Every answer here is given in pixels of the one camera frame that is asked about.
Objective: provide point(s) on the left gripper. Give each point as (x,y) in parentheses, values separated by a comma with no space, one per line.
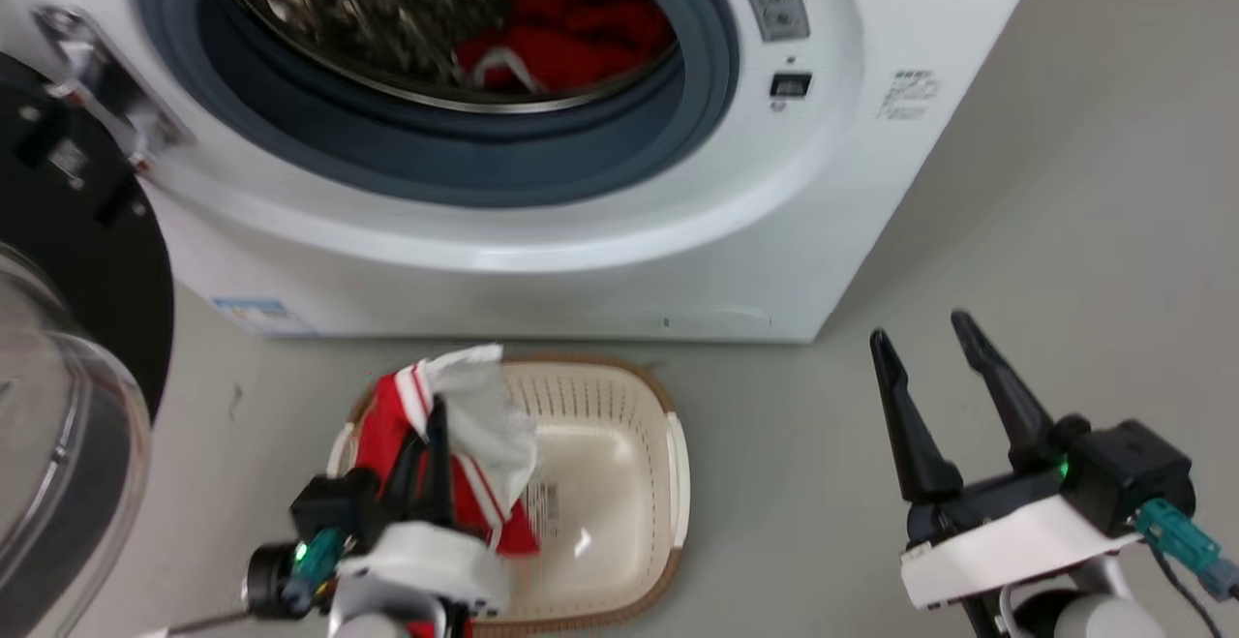
(431,565)

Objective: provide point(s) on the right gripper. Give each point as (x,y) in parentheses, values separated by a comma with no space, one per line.
(1007,541)

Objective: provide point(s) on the red white striped garment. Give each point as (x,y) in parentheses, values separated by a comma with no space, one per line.
(484,425)

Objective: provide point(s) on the red white-trimmed garment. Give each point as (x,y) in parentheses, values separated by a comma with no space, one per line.
(571,38)

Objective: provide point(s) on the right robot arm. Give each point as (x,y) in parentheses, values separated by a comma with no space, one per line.
(1065,614)

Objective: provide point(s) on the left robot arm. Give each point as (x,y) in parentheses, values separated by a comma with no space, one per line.
(373,626)

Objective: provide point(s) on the cream plastic laundry basket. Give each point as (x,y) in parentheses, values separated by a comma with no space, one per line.
(610,483)

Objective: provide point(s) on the white front-load washing machine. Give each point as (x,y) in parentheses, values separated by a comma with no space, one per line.
(542,270)

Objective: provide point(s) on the blue energy label sticker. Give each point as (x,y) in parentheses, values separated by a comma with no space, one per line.
(259,315)

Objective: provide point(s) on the grey rubber door gasket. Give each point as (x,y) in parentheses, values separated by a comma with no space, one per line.
(436,149)

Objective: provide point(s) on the black round washer door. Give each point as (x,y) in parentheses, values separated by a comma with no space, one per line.
(87,260)

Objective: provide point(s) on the steel washer drum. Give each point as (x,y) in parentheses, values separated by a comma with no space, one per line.
(368,14)

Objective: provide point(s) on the chrome washer door hinge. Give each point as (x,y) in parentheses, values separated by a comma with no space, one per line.
(102,81)

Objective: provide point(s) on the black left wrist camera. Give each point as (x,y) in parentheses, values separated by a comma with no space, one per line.
(337,507)

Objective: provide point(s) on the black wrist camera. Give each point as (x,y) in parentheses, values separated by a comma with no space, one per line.
(337,507)
(1128,469)

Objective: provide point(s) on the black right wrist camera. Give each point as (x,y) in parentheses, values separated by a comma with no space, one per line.
(1128,469)

